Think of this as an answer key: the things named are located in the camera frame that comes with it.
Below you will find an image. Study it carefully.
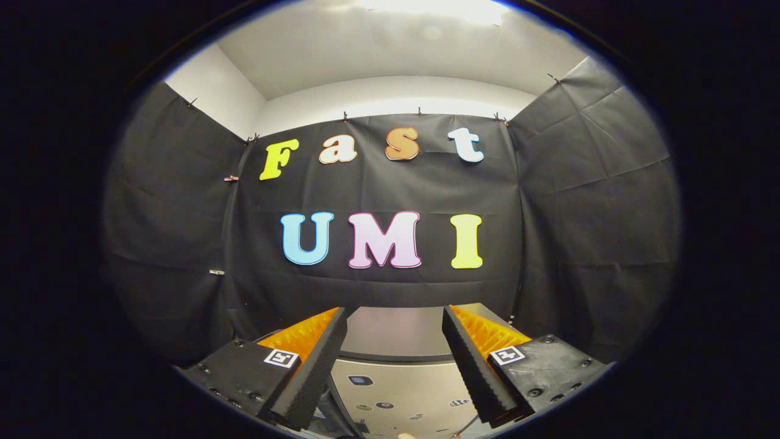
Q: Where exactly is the black backdrop cloth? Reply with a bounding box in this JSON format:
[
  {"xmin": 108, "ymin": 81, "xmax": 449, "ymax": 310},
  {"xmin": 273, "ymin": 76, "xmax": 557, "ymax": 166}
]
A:
[{"xmin": 102, "ymin": 56, "xmax": 682, "ymax": 366}]

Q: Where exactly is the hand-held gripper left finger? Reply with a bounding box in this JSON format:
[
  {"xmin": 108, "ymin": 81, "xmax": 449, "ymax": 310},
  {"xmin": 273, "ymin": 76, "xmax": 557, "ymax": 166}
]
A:
[{"xmin": 182, "ymin": 307, "xmax": 349, "ymax": 431}]

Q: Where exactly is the grey washing machine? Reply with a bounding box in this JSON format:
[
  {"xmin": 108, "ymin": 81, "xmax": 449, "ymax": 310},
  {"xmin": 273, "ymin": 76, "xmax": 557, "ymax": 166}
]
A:
[{"xmin": 314, "ymin": 390, "xmax": 366, "ymax": 439}]

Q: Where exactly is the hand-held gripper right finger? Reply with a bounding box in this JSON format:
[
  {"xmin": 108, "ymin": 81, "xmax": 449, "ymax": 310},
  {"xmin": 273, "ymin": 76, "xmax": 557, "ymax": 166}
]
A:
[{"xmin": 442, "ymin": 305, "xmax": 613, "ymax": 427}]

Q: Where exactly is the ceiling light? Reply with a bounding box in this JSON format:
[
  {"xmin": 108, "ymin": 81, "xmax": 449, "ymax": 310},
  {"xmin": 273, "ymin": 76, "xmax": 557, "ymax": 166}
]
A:
[{"xmin": 358, "ymin": 0, "xmax": 506, "ymax": 25}]

